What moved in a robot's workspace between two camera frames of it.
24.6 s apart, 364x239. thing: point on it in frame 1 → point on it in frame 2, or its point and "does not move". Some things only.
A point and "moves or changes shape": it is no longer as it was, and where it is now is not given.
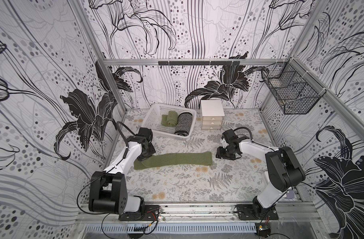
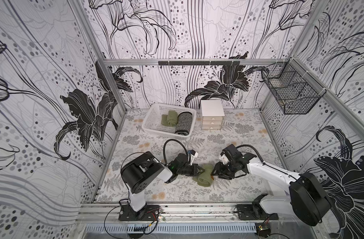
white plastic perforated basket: (152, 121) does not move
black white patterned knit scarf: (184, 122) does not move
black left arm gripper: (151, 151) → (195, 167)
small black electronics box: (263, 229) does not move
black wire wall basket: (296, 91) does not move
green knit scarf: (170, 120) does not move
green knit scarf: (172, 159) moves or changes shape
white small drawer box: (213, 114) does not move
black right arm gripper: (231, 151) → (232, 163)
